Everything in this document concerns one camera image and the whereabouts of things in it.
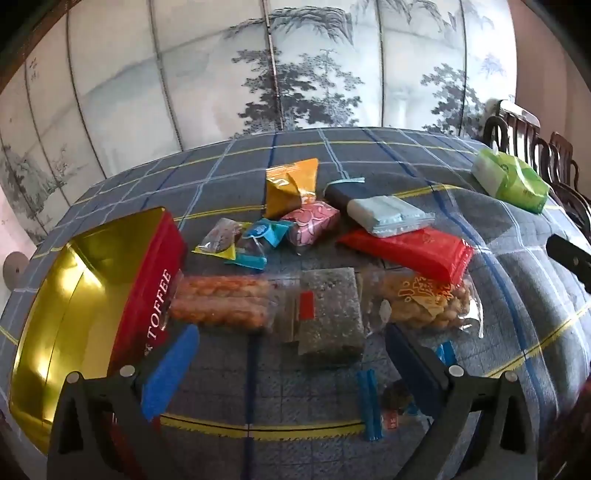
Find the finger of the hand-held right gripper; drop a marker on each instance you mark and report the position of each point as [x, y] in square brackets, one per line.
[570, 261]

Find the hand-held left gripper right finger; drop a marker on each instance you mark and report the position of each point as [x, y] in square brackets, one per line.
[411, 364]

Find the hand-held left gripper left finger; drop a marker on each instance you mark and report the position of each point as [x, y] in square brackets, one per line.
[171, 369]

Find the small blue-edged clear packet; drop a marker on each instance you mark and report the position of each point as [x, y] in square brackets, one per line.
[258, 240]
[369, 406]

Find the clear peanut packet red print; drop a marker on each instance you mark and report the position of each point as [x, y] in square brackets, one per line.
[425, 300]

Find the clear orange snack sticks packet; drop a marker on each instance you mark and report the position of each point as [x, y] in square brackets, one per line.
[217, 300]

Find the clear grey sesame bar packet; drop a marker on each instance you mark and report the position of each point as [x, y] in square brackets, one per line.
[328, 314]

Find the red snack packet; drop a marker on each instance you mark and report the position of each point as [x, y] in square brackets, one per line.
[415, 251]

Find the red tin box gold inside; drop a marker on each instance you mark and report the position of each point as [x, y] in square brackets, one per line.
[69, 300]

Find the small yellow-edged clear packet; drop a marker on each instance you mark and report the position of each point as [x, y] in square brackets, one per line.
[217, 237]

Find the navy and white snack packet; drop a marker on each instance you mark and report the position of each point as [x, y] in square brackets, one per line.
[388, 217]

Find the pink patterned snack packet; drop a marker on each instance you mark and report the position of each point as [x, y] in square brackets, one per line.
[309, 221]

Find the dark wooden chair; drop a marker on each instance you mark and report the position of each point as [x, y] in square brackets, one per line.
[556, 152]
[575, 203]
[517, 120]

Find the green tissue pack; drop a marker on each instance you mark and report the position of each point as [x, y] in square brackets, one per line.
[512, 182]

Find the painted landscape folding screen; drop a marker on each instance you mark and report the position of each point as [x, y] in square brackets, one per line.
[207, 69]

